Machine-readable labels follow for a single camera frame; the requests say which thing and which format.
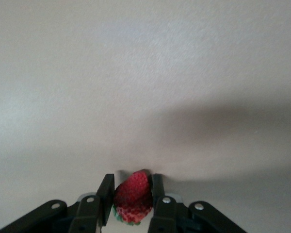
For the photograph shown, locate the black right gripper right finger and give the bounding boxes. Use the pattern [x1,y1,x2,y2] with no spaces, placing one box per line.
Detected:
[147,173,248,233]

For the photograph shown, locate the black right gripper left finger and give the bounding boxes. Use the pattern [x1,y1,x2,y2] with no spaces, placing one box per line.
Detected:
[0,173,115,233]

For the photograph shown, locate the red strawberry with pointed tip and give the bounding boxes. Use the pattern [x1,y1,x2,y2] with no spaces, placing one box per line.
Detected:
[113,169,154,226]

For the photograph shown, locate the table cover sheet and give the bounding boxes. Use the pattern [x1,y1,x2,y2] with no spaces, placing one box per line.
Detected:
[0,0,291,233]

